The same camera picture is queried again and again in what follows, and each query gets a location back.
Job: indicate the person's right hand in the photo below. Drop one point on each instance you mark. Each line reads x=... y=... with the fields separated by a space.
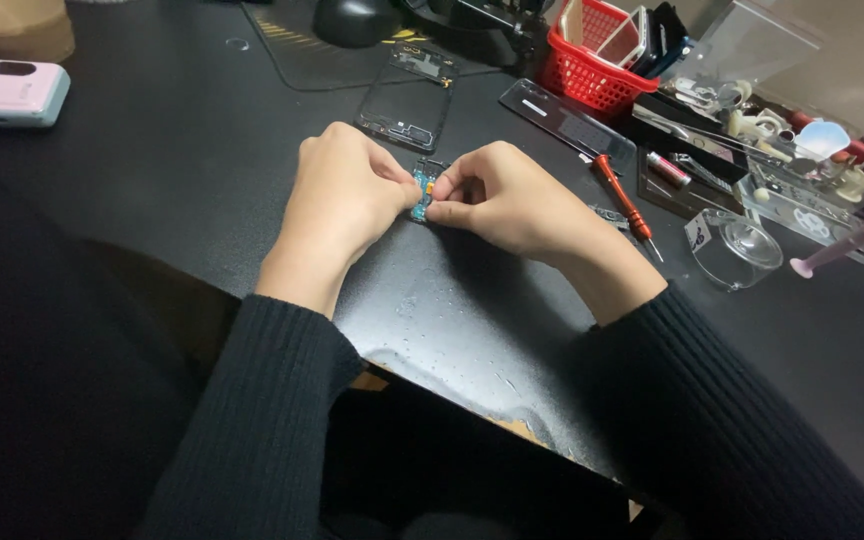
x=511 y=199

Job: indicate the person's left hand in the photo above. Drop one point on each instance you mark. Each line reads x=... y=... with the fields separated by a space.
x=338 y=195

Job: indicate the blue phone circuit board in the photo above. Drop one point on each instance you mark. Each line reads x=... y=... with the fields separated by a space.
x=424 y=191

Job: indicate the clear phone back cover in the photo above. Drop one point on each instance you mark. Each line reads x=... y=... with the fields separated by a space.
x=567 y=124

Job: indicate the small metal phone part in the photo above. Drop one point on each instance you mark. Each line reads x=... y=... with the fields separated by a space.
x=612 y=217

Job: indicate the red plastic basket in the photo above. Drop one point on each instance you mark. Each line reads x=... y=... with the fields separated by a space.
x=589 y=71

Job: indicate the black computer mouse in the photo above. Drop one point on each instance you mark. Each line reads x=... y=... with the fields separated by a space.
x=355 y=21

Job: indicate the black stand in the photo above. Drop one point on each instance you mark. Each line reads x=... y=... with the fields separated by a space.
x=477 y=22

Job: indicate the black tray with tools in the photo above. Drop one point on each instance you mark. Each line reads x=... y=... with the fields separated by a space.
x=691 y=176

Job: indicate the phones in basket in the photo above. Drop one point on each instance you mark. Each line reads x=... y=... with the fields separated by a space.
x=638 y=34

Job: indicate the clear plastic dome container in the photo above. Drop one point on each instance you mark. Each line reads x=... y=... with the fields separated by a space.
x=732 y=249

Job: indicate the clear acrylic tool organizer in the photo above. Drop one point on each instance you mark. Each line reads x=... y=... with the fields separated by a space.
x=826 y=187

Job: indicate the pink syringe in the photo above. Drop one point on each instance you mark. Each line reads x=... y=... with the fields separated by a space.
x=852 y=238

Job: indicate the pink and blue device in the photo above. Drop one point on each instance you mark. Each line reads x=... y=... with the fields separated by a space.
x=8 y=91

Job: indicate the brown paper bag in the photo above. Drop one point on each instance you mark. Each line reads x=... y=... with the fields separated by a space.
x=12 y=26

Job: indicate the black phone frame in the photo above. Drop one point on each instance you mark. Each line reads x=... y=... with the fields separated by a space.
x=409 y=97

